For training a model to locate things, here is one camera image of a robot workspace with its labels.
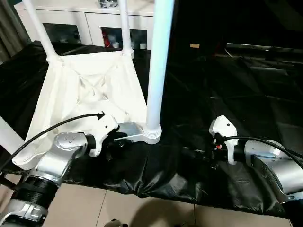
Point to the small grey bundle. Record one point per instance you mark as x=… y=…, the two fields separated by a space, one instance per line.
x=108 y=3

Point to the small tan box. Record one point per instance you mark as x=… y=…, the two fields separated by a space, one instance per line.
x=194 y=46

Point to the white plastic table leg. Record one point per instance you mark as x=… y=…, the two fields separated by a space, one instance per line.
x=8 y=135
x=158 y=61
x=41 y=30
x=125 y=26

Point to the white plastic table top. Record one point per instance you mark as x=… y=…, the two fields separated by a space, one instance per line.
x=90 y=90

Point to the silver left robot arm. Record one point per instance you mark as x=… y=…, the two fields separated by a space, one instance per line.
x=52 y=161

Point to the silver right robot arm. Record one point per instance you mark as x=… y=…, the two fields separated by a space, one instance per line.
x=274 y=165

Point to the small red bottle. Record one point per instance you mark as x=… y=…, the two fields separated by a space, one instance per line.
x=107 y=41

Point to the white glass-door cabinet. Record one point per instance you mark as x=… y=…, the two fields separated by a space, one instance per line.
x=85 y=21

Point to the black work mat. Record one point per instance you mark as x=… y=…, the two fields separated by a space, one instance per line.
x=236 y=104

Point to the dark robot left foot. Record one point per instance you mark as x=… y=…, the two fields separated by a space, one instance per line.
x=116 y=223

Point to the grey window curtain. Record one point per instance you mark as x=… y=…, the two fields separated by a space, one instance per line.
x=12 y=28

